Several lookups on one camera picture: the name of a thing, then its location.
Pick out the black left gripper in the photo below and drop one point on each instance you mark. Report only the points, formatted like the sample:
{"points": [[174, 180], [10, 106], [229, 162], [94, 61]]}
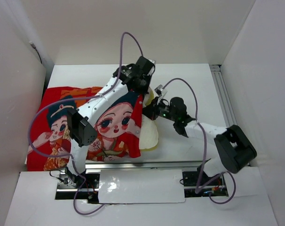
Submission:
{"points": [[146, 89]]}

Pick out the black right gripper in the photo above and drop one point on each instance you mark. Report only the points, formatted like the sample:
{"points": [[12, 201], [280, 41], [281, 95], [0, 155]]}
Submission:
{"points": [[151, 110]]}

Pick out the cream quilted pillow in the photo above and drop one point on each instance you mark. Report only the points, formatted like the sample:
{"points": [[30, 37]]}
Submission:
{"points": [[148, 139]]}

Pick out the red printed pillowcase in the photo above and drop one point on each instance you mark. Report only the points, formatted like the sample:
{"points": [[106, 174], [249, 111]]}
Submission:
{"points": [[118, 129]]}

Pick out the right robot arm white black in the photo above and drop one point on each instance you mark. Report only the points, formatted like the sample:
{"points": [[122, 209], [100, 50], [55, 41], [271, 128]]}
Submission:
{"points": [[234, 149]]}

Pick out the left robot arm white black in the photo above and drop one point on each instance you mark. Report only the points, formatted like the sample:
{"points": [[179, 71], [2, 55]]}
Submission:
{"points": [[82, 121]]}

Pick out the white cover plate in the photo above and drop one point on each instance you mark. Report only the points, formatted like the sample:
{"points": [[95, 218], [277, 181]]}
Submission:
{"points": [[141, 186]]}

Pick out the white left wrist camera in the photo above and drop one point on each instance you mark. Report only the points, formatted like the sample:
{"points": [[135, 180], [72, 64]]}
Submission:
{"points": [[152, 70]]}

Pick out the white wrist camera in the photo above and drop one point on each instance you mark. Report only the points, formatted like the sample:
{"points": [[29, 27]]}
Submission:
{"points": [[161, 92], [152, 70]]}

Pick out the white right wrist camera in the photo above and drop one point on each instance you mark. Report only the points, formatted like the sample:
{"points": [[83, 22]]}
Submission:
{"points": [[161, 92]]}

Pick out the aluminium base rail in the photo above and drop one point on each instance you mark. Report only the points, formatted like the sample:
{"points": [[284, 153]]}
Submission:
{"points": [[87, 196]]}

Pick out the aluminium side rail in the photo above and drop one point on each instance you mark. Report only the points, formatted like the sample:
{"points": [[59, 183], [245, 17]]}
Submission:
{"points": [[223, 96]]}

